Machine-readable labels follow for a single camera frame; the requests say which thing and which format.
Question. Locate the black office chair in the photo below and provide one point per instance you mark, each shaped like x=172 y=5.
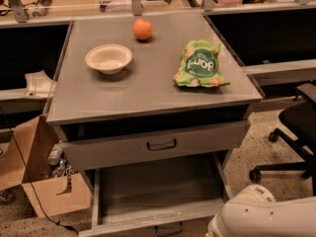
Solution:
x=300 y=119

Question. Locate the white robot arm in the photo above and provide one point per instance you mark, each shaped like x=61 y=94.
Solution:
x=254 y=212

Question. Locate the grey drawer cabinet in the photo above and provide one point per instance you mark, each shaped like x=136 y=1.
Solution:
x=143 y=98

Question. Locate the plastic bottle in box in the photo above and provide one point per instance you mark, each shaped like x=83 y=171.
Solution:
x=55 y=154

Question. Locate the grey drawer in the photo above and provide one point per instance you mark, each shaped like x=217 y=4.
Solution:
x=153 y=195
x=144 y=147

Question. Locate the grey top drawer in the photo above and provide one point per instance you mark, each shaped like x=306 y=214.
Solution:
x=144 y=147

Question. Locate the brown cardboard box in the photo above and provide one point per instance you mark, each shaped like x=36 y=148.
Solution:
x=25 y=164

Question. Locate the black white handheld tool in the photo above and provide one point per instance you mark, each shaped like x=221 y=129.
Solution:
x=41 y=8

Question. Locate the white paper bowl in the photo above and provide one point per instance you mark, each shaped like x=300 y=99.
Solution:
x=108 y=59

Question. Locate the orange fruit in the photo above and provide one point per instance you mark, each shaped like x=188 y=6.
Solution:
x=142 y=29

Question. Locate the white plastic bracket part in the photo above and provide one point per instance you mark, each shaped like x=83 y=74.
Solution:
x=39 y=85

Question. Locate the green snack bag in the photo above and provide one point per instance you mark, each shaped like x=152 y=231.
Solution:
x=199 y=66

